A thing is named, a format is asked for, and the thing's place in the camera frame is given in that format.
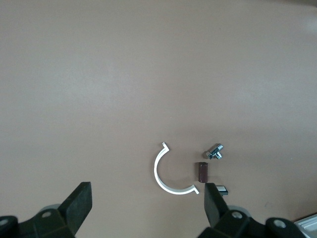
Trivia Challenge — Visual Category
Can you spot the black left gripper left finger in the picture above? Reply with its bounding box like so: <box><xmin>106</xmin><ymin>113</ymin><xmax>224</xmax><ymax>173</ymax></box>
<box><xmin>0</xmin><ymin>181</ymin><xmax>93</xmax><ymax>238</ymax></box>

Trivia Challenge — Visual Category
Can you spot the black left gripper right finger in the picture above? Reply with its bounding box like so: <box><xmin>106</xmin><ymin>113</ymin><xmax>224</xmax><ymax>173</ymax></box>
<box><xmin>198</xmin><ymin>182</ymin><xmax>308</xmax><ymax>238</ymax></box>

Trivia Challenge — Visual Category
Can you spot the white plastic drawer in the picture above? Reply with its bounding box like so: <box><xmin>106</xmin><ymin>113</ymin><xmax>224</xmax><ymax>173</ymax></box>
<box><xmin>296</xmin><ymin>217</ymin><xmax>317</xmax><ymax>238</ymax></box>

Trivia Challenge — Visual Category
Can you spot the white drawer cabinet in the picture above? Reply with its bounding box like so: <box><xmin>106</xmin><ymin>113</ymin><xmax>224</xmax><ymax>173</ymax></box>
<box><xmin>293</xmin><ymin>215</ymin><xmax>317</xmax><ymax>238</ymax></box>

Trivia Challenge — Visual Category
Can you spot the dark brown cylinder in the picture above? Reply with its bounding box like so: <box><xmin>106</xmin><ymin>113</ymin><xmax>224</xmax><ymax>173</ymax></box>
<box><xmin>195</xmin><ymin>161</ymin><xmax>209</xmax><ymax>183</ymax></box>

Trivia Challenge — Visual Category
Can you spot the silver metal tee fitting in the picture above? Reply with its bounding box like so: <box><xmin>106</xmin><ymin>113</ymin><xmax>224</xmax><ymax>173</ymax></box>
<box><xmin>202</xmin><ymin>143</ymin><xmax>224</xmax><ymax>160</ymax></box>

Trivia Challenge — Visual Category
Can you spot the brown table cover sheet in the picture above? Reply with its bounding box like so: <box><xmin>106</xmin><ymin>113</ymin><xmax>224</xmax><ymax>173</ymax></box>
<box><xmin>0</xmin><ymin>0</ymin><xmax>317</xmax><ymax>238</ymax></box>

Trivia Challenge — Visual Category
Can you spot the black switch with white cap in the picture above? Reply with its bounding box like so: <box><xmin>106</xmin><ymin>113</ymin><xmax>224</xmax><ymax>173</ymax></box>
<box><xmin>214</xmin><ymin>184</ymin><xmax>228</xmax><ymax>198</ymax></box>

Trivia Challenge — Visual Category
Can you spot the white half ring clamp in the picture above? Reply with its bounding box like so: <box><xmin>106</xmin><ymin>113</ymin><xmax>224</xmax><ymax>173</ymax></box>
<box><xmin>153</xmin><ymin>141</ymin><xmax>200</xmax><ymax>195</ymax></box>

